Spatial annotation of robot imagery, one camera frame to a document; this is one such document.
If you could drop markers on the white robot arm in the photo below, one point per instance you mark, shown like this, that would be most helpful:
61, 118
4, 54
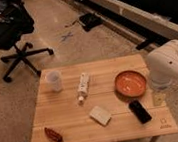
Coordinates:
163, 65

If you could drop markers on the white sponge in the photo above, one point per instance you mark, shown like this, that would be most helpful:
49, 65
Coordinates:
100, 114

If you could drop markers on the white cup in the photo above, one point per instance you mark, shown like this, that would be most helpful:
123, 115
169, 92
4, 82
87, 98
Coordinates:
54, 80

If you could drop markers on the orange bowl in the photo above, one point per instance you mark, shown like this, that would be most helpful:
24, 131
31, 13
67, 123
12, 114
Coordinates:
130, 83

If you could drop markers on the black bag on floor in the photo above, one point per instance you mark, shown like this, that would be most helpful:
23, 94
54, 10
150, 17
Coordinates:
89, 21

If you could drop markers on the red-brown chili pepper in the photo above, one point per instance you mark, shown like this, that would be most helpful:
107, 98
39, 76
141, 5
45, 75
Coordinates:
51, 134

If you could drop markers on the wooden table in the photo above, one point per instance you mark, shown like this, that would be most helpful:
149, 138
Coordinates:
63, 113

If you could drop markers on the black office chair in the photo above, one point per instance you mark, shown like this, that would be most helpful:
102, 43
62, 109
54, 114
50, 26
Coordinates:
16, 21

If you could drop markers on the white tube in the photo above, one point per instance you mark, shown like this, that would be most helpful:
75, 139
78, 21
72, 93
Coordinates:
83, 87

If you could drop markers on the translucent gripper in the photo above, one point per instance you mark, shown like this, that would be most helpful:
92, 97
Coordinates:
159, 84

